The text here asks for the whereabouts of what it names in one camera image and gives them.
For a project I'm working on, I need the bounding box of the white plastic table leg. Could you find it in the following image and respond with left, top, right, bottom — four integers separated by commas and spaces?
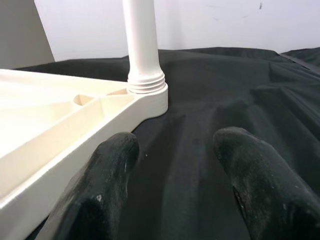
121, 0, 167, 96

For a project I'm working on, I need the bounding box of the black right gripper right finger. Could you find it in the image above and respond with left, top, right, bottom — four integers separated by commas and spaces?
212, 126, 320, 240

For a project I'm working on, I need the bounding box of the black cloth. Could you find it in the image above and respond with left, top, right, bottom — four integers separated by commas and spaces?
14, 46, 320, 240

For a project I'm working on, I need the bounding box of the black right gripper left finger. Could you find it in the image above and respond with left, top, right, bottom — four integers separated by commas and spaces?
46, 131, 140, 240

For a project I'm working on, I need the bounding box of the cream plastic table top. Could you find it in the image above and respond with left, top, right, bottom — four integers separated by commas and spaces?
0, 68, 169, 230

